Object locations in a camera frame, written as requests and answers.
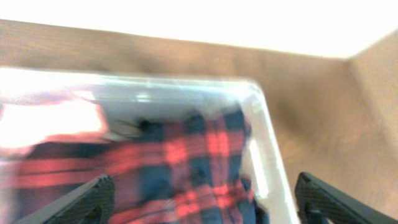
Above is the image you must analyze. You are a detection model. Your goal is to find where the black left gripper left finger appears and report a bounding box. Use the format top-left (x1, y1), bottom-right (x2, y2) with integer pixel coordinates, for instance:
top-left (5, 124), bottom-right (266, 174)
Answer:
top-left (14, 174), bottom-right (115, 224)

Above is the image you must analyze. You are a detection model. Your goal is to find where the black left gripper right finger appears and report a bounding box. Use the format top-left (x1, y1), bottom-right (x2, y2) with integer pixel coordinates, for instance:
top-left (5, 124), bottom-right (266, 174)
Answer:
top-left (295, 172), bottom-right (397, 224)

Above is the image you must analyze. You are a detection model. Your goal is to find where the red navy plaid shirt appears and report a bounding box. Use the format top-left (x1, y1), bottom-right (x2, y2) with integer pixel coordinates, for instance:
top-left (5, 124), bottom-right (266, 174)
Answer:
top-left (13, 109), bottom-right (269, 223)

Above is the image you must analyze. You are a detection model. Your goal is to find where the pink shirt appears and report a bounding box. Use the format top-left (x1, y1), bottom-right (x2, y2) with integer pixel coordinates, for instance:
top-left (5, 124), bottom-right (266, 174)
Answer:
top-left (1, 95), bottom-right (109, 157)

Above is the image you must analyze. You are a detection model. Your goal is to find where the clear plastic storage bin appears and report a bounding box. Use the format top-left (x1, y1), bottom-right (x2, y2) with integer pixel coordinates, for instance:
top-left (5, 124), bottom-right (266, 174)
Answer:
top-left (1, 68), bottom-right (299, 223)

